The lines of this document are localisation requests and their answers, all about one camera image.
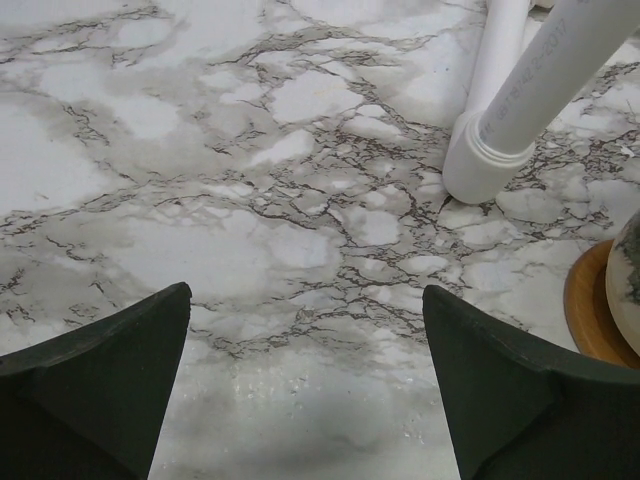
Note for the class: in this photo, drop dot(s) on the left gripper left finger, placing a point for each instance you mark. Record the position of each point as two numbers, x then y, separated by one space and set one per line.
90 403

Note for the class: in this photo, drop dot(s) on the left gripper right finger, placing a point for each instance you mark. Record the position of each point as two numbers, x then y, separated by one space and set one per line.
520 407

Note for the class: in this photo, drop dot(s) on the wooden coaster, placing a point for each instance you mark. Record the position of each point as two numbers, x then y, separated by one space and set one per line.
587 311

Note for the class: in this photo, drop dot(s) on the beige ceramic mug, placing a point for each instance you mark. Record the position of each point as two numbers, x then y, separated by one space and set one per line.
622 282

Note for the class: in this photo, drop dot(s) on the left white pvc pole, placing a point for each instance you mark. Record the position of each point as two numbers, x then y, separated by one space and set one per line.
518 88

